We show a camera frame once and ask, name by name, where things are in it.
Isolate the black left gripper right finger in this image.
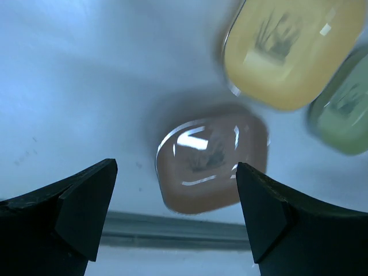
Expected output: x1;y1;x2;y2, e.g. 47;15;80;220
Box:
236;163;367;275

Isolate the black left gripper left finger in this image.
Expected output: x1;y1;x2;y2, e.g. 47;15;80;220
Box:
1;159;117;275

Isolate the brown panda plate front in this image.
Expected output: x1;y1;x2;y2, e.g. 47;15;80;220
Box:
155;105;269;214

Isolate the yellow panda plate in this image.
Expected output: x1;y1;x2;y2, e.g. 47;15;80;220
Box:
222;1;367;111

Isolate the green panda plate centre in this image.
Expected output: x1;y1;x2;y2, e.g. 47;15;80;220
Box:
307;47;367;155

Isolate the aluminium rail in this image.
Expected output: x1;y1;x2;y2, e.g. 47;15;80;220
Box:
100;211;251;251

